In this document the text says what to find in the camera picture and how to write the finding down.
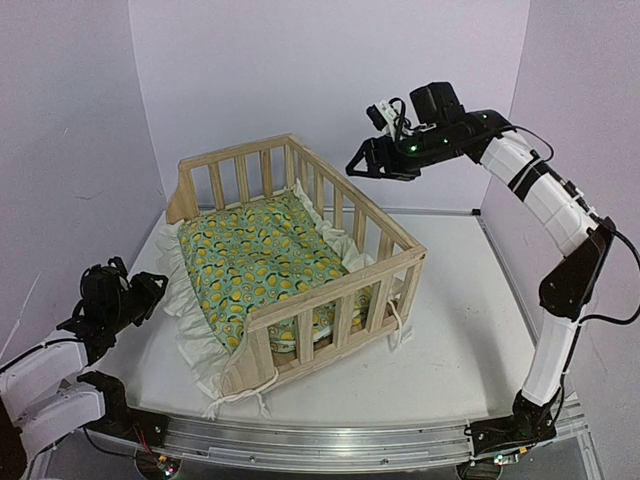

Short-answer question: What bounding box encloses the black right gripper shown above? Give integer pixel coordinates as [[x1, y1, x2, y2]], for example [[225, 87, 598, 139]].
[[346, 124, 463, 180]]

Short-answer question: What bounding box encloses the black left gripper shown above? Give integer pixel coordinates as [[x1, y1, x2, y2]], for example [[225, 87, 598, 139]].
[[105, 271, 166, 333]]

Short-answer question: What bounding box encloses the lemon print bed cushion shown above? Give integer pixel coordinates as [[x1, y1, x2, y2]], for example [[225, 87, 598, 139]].
[[155, 184, 374, 419]]

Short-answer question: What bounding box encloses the wooden pet bed frame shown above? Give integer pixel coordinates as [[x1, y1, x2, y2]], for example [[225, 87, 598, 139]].
[[166, 135, 427, 395]]

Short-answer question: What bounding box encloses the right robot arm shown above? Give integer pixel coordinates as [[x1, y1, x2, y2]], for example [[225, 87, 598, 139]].
[[346, 82, 639, 456]]

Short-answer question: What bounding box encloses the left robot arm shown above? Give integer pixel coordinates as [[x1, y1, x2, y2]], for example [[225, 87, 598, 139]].
[[1, 257, 168, 479]]

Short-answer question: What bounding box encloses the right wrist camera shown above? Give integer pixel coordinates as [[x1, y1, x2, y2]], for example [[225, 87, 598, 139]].
[[366, 97, 414, 139]]

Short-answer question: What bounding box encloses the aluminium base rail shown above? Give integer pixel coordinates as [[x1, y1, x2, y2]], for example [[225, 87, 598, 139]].
[[88, 401, 603, 479]]

